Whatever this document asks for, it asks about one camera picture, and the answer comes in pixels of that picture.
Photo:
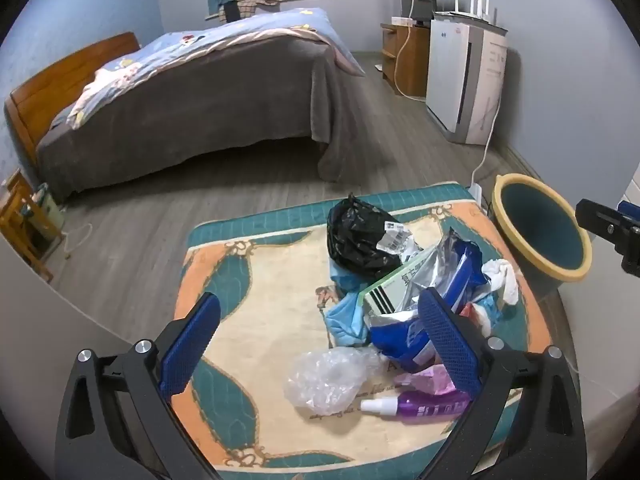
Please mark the black garment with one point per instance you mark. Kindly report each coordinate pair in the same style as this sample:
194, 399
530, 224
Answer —
231, 12

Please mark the wooden bed headboard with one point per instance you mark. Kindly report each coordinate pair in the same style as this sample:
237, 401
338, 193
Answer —
50, 85

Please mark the small white box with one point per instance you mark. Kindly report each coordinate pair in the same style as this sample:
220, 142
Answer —
402, 22

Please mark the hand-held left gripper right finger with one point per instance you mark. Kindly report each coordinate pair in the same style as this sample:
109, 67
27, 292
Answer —
450, 345

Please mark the blue silver foil snack bag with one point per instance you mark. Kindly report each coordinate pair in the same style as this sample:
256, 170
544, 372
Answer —
450, 270
400, 342

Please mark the green white medicine box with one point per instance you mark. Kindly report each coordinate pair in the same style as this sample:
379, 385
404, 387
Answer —
385, 292

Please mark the pale green bag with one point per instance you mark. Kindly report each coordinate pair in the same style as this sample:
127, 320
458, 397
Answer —
50, 210

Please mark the wooden bedside table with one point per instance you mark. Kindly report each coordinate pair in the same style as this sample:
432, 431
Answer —
15, 225

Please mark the white air purifier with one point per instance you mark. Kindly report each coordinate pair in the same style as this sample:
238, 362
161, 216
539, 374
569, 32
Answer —
450, 85

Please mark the black plastic bag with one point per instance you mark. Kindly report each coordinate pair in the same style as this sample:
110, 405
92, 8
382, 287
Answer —
355, 240

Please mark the blue face mask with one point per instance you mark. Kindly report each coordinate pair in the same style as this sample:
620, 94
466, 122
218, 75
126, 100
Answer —
345, 320

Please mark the red white packet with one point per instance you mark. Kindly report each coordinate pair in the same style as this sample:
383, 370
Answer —
475, 312

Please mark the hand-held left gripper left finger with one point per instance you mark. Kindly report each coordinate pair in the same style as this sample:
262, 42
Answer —
190, 345

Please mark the teal orange printed mat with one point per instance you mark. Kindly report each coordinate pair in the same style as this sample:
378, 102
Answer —
280, 300

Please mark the pink packet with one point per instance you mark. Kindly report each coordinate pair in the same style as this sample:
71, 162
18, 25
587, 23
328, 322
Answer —
432, 380

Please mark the clear plastic bag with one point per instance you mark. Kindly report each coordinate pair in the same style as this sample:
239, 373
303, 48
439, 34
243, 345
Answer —
325, 380

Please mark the teal bin with yellow rim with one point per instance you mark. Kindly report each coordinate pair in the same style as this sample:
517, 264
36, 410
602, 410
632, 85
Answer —
540, 230

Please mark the bed with brown cover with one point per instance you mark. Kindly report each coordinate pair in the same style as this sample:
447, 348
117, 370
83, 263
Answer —
225, 105

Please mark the plaid clothing pile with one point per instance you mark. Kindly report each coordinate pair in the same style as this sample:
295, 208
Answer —
260, 5

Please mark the white paper label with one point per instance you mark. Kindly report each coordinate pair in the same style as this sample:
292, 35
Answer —
397, 237

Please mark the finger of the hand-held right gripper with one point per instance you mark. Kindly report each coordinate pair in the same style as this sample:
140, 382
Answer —
602, 220
631, 211

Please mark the white power strip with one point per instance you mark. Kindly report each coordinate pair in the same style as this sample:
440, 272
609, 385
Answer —
475, 194

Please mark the white router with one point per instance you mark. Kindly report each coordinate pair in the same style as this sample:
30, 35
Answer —
460, 15

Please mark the purple spray bottle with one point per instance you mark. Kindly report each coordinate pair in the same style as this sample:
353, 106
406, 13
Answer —
425, 405

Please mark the wooden cabinet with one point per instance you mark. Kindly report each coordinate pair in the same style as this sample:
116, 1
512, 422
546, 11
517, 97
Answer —
412, 60

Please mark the blue printed quilt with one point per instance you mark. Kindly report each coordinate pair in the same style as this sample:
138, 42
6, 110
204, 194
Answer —
225, 35

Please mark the white tissue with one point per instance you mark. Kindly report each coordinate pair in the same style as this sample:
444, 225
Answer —
502, 275

